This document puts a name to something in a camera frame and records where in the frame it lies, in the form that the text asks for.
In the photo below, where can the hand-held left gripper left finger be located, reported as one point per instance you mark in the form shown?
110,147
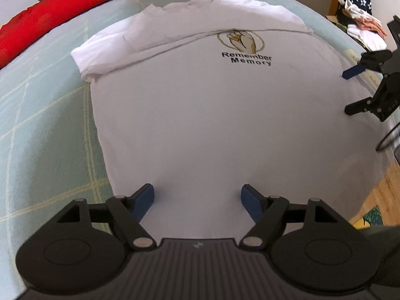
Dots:
143,201

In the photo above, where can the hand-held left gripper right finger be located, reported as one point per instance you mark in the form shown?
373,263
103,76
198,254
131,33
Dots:
251,203

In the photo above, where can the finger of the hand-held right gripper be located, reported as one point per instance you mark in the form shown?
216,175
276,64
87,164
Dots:
353,72
359,107

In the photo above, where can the white printed t-shirt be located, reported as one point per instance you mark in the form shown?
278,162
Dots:
203,115

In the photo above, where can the pile of light clothes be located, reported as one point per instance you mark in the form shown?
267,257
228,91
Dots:
365,28

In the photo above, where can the wooden chair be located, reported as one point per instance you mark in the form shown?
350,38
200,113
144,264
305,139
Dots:
333,4

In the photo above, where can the green patterned mat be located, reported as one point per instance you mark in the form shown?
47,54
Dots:
372,218

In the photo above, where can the light green checked bed sheet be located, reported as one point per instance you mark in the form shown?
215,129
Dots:
40,131

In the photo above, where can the red blanket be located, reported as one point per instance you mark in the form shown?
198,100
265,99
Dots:
47,15

